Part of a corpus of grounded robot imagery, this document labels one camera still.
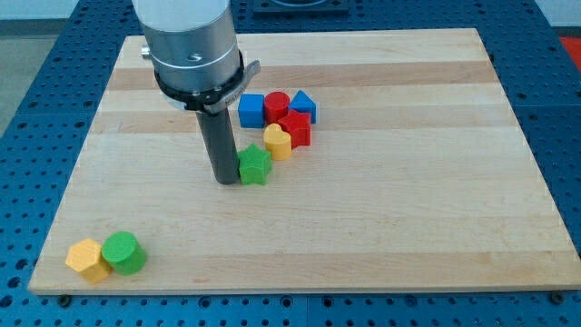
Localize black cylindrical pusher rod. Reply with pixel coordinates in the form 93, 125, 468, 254
196, 110, 240, 184

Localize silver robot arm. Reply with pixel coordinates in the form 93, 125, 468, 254
133, 0, 261, 184

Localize yellow hexagon block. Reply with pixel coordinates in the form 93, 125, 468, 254
65, 238, 113, 284

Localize blue cube block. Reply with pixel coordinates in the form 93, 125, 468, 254
238, 94, 265, 128

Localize green star block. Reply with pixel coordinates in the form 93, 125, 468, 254
238, 144, 272, 185

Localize yellow heart block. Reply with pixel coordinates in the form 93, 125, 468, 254
262, 124, 292, 161

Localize red cylinder block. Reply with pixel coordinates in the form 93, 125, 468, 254
263, 91, 291, 124

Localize red star block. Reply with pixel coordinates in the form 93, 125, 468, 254
278, 109, 311, 149

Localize blue triangle block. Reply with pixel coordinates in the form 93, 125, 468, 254
289, 90, 318, 124

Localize black mounting plate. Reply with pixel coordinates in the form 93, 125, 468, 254
252, 0, 350, 15

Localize green cylinder block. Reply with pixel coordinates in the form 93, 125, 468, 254
102, 231, 147, 275

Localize wooden board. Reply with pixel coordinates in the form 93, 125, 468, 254
29, 28, 580, 295

